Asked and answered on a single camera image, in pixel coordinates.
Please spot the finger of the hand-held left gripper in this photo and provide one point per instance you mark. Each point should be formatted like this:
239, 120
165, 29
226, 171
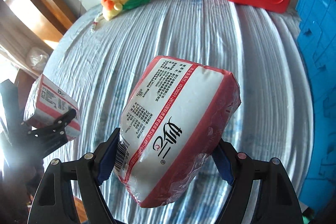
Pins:
58, 127

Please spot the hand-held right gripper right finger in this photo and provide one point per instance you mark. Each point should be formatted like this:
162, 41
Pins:
225, 171

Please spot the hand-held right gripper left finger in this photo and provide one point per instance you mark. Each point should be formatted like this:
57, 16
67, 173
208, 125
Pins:
105, 161

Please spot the small pink white tissue pack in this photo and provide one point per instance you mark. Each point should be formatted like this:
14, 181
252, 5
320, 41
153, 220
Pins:
50, 98

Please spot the large pink white tissue pack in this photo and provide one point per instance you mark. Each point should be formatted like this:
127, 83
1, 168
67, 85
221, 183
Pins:
183, 121

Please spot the blue plastic crate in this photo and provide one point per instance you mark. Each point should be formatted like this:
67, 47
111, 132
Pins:
320, 56

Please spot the clear plastic bag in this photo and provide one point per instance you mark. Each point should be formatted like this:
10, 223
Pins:
38, 58

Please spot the wooden furniture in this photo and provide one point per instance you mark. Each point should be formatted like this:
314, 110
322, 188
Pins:
26, 9

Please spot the yellow green plush toy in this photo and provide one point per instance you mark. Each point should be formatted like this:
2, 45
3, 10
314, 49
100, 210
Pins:
115, 5

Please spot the white blue striped tablecloth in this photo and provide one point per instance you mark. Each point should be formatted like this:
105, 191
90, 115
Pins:
183, 30

